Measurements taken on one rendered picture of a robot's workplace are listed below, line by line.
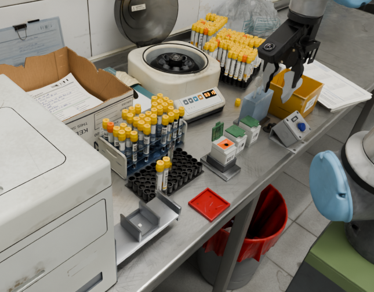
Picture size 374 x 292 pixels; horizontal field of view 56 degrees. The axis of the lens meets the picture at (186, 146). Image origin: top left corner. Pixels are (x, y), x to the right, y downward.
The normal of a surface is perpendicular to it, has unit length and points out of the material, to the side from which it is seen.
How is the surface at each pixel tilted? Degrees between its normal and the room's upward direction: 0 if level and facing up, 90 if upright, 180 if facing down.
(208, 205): 0
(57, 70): 88
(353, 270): 2
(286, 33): 27
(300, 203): 0
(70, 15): 90
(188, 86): 90
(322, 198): 96
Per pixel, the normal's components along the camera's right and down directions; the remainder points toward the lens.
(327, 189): -0.99, 0.07
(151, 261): 0.11, -0.76
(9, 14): 0.73, 0.50
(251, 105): -0.64, 0.44
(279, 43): -0.26, -0.52
